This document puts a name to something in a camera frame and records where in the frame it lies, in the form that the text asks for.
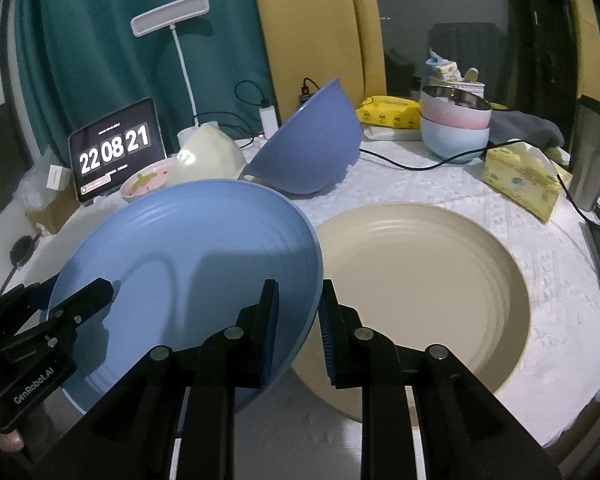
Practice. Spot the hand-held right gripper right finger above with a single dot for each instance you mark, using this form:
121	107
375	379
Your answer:
327	340

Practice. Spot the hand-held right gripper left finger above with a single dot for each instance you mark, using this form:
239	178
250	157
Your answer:
270	340

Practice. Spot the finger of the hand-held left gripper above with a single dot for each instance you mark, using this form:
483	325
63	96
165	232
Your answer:
27	296
92	295

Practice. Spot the blue ridged plate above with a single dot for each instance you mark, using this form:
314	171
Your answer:
180	260

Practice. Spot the beige ridged plate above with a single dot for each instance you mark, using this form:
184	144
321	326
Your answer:
420	285

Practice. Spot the small pink patterned dish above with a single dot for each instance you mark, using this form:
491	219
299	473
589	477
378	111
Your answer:
147	182

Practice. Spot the pale green bowl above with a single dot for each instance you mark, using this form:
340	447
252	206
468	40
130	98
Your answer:
210	157

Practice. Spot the large periwinkle blue bowl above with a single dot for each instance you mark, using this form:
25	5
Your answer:
305	150

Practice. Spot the person's left hand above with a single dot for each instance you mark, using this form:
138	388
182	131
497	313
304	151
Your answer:
9	440

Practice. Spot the black round object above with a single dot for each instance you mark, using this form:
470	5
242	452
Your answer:
21	250

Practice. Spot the cardboard box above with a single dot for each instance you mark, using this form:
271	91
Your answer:
50	215

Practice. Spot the clear plastic bag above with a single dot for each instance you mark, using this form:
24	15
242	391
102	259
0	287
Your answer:
32	190

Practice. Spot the small white box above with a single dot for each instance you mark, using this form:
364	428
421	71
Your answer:
55	177

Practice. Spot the tablet showing clock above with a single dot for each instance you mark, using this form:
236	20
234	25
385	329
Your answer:
115	150

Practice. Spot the white wipes pack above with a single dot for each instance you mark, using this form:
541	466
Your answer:
390	134

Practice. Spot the white charger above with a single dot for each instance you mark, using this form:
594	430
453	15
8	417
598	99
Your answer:
269	117

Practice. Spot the yellow wet wipes pack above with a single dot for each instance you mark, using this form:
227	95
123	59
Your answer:
387	112

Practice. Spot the green curtain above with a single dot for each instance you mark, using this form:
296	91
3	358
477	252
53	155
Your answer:
105	60

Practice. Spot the black charger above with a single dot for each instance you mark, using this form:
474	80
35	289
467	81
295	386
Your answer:
304	97

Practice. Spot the yellow tissue box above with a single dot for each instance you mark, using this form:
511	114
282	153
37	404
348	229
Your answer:
520	180

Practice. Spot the white perforated basket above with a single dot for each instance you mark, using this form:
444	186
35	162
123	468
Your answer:
455	85

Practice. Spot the yellow lidded jar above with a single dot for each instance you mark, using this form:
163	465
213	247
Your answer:
498	105

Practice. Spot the grey cloth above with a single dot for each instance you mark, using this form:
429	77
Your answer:
525	127

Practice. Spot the white desk lamp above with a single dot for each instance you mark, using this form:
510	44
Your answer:
170	15

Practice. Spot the light blue snack packet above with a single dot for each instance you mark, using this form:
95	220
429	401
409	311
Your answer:
440	65

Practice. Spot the yellow curtain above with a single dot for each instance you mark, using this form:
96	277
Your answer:
310	25
587	45

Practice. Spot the steel tumbler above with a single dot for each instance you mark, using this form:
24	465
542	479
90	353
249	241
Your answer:
590	160

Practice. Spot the dark glass window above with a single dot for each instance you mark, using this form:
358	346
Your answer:
430	0

